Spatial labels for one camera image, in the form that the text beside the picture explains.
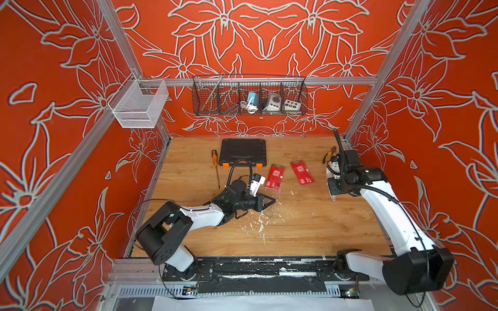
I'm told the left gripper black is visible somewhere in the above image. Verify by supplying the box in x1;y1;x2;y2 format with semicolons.
233;194;276;215

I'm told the red ruler set package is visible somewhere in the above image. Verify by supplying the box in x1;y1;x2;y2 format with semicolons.
290;160;315;186
327;176;341;201
265;164;285;191

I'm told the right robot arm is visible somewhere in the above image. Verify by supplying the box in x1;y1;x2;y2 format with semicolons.
325;131;455;295

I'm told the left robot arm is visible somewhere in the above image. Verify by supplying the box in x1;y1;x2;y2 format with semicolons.
135;180;276;277

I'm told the black orange tool case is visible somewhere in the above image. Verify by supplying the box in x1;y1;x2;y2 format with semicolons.
219;139;267;168

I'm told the white dotted cube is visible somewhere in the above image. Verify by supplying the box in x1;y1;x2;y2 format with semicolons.
283;99;301;112

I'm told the white timer device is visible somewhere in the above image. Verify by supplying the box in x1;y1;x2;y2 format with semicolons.
263;93;282;112

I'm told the blue white small box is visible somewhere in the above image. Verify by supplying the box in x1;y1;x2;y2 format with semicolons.
247;92;259;107

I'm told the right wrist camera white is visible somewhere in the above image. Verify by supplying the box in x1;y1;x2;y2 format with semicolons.
326;161;341;179

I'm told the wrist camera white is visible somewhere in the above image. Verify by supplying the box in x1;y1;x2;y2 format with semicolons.
326;161;341;179
249;174;266;197

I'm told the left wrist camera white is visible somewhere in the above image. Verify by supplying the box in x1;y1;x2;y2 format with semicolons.
249;174;266;197

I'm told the orange handled screwdriver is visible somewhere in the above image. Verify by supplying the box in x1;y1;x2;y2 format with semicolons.
211;150;220;189

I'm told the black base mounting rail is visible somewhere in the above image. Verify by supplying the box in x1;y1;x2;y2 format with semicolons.
159;257;370;298

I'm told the black wire wall basket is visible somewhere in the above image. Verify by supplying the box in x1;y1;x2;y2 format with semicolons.
192;74;309;117

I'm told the clear plastic wall bin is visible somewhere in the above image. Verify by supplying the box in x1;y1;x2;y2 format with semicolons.
107;73;169;129

